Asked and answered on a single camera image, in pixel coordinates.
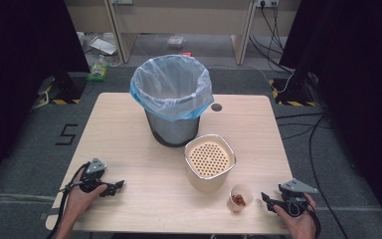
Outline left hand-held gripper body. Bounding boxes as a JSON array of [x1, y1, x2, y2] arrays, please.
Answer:
[[79, 157, 109, 194]]

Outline black stand base striped tape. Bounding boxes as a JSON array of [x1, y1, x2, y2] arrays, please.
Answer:
[[37, 72, 88, 106], [268, 77, 318, 108]]

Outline black curtain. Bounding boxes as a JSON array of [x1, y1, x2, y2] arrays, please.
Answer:
[[0, 0, 92, 197], [279, 0, 382, 230]]

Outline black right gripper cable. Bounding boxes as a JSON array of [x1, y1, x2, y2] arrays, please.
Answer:
[[289, 198, 322, 239]]

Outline thin white floor cable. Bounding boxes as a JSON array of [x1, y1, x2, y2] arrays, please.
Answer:
[[208, 64, 295, 95]]

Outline person's left hand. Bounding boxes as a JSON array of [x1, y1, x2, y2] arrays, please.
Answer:
[[65, 168, 108, 217]]

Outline clear plastic box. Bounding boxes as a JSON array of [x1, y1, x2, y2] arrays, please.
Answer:
[[166, 35, 187, 50]]

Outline white wall power socket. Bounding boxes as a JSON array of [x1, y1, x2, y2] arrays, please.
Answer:
[[255, 0, 281, 9]]

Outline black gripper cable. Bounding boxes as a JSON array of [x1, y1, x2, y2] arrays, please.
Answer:
[[289, 198, 322, 239], [47, 161, 92, 239]]

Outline red food scraps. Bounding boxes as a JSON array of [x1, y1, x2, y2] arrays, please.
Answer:
[[231, 193, 248, 207]]

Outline white cable loop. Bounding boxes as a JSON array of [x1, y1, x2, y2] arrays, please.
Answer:
[[31, 91, 51, 111]]

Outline blue plastic trash bag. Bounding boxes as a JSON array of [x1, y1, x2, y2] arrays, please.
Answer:
[[129, 54, 215, 122]]

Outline grey trash can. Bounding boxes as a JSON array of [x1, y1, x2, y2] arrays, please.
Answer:
[[144, 107, 201, 148]]

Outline black floor cables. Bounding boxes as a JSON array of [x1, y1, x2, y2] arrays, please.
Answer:
[[274, 112, 351, 239]]

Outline person's right hand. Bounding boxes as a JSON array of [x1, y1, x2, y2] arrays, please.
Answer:
[[273, 193, 317, 239]]

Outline bundle of black power cables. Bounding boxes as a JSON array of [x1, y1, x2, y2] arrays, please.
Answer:
[[248, 1, 295, 75]]

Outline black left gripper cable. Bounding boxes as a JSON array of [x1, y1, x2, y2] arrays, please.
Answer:
[[47, 161, 92, 239]]

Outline white paper sheet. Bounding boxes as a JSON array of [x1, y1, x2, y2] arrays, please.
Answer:
[[89, 36, 118, 57]]

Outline beige strainer container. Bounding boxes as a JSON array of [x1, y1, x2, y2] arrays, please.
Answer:
[[183, 133, 238, 193]]

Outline clear plastic cup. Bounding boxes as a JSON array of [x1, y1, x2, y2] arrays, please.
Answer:
[[226, 183, 255, 214]]

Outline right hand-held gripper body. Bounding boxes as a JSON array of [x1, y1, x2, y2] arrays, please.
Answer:
[[278, 178, 319, 218]]

